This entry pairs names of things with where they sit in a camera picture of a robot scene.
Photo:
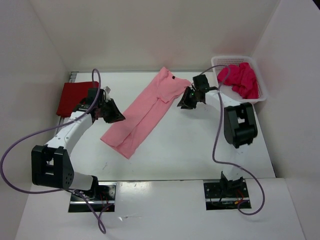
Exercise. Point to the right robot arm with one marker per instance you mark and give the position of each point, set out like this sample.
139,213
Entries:
238,124

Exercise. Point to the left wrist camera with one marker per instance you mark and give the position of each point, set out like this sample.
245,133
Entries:
101,94

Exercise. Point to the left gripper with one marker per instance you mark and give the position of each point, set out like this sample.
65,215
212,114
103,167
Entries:
116,116

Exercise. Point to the light pink t-shirt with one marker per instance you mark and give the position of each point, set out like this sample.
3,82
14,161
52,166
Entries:
144,113

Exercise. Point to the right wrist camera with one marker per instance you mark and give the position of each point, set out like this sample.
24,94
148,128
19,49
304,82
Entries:
200,83

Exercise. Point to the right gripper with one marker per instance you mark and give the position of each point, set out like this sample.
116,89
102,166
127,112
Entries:
184,101

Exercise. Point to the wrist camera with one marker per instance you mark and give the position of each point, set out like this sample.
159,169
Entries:
200,83
101,94

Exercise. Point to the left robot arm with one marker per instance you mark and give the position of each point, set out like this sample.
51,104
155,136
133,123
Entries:
51,164

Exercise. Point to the white plastic basket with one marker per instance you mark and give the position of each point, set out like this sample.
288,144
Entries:
221,61

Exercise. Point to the hot pink t-shirt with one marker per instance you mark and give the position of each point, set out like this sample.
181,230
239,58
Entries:
242,80

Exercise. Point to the red t-shirt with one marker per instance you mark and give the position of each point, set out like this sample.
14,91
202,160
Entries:
72,94

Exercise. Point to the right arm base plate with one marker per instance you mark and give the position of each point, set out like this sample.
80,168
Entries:
214,192

